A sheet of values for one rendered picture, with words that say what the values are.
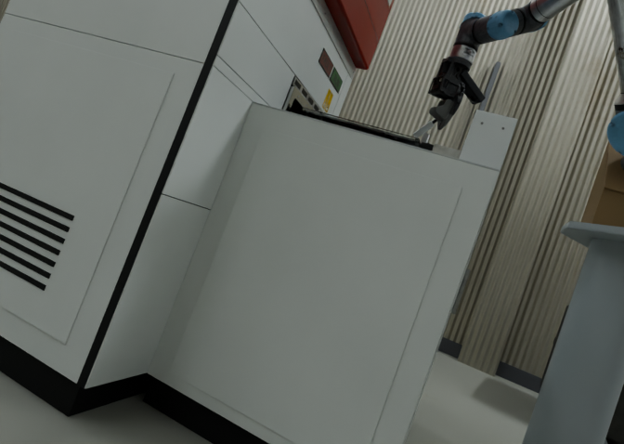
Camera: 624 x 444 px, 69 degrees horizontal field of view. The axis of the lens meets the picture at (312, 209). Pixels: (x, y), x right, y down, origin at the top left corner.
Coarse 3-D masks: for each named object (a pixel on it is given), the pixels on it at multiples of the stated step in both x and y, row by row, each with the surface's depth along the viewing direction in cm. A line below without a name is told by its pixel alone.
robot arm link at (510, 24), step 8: (488, 16) 130; (496, 16) 127; (504, 16) 125; (512, 16) 126; (520, 16) 130; (480, 24) 132; (488, 24) 129; (496, 24) 126; (504, 24) 126; (512, 24) 127; (520, 24) 130; (472, 32) 135; (480, 32) 132; (488, 32) 129; (496, 32) 128; (504, 32) 126; (512, 32) 127; (520, 32) 133; (480, 40) 134; (488, 40) 132; (496, 40) 132
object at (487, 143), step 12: (480, 120) 105; (492, 120) 104; (504, 120) 103; (516, 120) 102; (468, 132) 105; (480, 132) 104; (492, 132) 104; (504, 132) 103; (468, 144) 105; (480, 144) 104; (492, 144) 103; (504, 144) 102; (468, 156) 104; (480, 156) 103; (492, 156) 103; (504, 156) 102; (492, 192) 138
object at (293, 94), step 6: (294, 90) 134; (288, 96) 133; (294, 96) 135; (300, 96) 138; (288, 102) 133; (300, 102) 140; (306, 102) 144; (282, 108) 133; (288, 108) 134; (312, 108) 149
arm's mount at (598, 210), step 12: (612, 156) 122; (600, 168) 126; (612, 168) 118; (600, 180) 120; (612, 180) 114; (600, 192) 115; (612, 192) 112; (588, 204) 125; (600, 204) 112; (612, 204) 112; (588, 216) 120; (600, 216) 112; (612, 216) 111
